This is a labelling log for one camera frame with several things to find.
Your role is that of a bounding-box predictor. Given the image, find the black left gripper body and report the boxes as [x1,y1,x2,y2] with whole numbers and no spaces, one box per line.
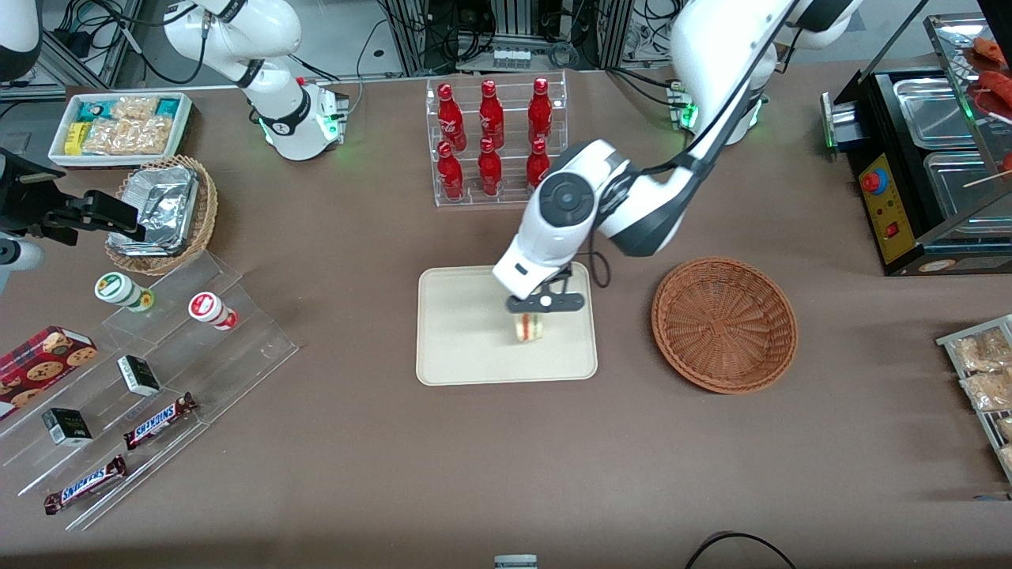
[505,266,587,314]

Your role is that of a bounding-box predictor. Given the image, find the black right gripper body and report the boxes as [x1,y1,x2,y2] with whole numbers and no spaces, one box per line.
[0,148,81,247]

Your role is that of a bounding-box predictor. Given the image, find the triangular sandwich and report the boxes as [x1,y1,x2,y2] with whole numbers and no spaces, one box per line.
[512,311,549,347]

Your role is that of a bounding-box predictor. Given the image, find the light wicker basket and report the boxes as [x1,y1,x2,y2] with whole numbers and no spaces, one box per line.
[104,154,220,277]

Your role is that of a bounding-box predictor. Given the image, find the cream plastic tray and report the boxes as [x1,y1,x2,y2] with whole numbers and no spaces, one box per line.
[416,262,599,387]

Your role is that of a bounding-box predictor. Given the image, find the white snack tray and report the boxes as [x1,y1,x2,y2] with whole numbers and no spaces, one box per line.
[48,92,194,169]

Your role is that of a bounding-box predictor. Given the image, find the brown wicker basket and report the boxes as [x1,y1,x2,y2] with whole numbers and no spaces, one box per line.
[651,257,799,395]

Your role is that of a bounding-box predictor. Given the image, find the tray of packaged pastries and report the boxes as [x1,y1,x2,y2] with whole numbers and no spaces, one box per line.
[936,314,1012,484]

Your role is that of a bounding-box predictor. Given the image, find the aluminium foil container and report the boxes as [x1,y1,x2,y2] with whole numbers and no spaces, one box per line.
[108,164,200,258]

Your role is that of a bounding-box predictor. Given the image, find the green lid cup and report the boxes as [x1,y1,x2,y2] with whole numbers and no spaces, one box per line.
[94,271,156,313]

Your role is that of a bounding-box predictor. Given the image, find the clear bag of crackers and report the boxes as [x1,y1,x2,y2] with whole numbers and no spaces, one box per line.
[82,96,173,156]

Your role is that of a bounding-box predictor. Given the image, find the clear acrylic bottle rack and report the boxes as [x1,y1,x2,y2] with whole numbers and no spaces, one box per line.
[425,70,568,209]

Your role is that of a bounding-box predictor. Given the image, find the red lid cup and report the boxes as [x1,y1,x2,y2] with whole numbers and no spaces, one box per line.
[187,291,240,332]

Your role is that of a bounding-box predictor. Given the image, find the red cola bottle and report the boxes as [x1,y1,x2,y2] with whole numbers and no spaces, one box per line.
[437,83,467,152]
[478,138,504,198]
[437,141,465,202]
[526,139,551,190]
[528,77,553,145]
[478,79,505,150]

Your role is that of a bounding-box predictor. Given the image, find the red cookie box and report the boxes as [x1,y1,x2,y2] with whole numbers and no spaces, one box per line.
[0,325,100,420]

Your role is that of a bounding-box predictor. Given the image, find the small black box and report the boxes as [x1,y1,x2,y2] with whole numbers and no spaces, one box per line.
[41,407,94,448]
[116,354,162,398]

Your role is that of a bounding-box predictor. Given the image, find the clear acrylic stepped stand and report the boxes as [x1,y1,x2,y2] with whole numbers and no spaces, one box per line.
[0,251,300,533]

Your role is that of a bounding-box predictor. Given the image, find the Snickers bar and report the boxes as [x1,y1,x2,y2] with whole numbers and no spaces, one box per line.
[123,392,199,451]
[43,454,129,516]

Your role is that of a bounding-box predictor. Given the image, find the black food warmer machine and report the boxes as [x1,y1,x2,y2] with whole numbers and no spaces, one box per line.
[820,12,1012,277]

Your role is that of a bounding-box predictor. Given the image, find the steel food pan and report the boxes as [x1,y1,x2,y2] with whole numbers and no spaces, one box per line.
[923,150,1012,220]
[892,75,977,151]

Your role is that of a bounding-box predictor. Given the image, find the clear bag of snacks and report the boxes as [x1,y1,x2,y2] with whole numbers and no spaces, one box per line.
[952,328,1012,374]
[959,370,1012,413]

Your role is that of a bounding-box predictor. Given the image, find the red sausage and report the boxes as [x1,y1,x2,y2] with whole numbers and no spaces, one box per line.
[979,70,1012,113]
[972,36,1011,70]

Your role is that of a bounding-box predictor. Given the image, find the black cable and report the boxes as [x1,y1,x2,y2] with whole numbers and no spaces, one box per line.
[684,531,797,569]

